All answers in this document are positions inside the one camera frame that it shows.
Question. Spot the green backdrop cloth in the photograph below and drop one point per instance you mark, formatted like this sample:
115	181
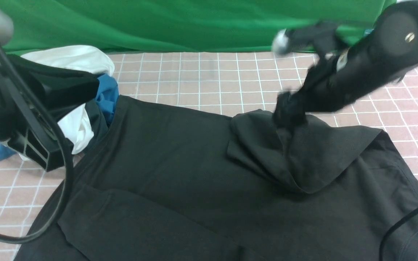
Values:
177	25

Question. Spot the pink grid table mat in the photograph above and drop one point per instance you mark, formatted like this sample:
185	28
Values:
224	83

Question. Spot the dark teal garment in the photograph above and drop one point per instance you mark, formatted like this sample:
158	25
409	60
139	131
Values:
97	122

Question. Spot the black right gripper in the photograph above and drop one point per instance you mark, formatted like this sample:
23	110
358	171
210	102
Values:
315	95

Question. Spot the blue garment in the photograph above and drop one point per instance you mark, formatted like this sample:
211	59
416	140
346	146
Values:
76	125

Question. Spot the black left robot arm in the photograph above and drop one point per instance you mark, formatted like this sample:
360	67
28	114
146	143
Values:
33	98

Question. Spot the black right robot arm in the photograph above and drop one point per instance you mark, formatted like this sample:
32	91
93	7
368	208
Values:
346	73

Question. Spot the gray long-sleeve top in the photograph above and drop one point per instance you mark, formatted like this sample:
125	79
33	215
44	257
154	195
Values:
175	184

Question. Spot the white garment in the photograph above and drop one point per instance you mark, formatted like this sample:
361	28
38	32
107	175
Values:
83	59

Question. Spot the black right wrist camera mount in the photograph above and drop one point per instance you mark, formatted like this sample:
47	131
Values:
322	37

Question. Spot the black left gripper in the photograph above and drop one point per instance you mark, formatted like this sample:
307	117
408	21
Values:
45	151

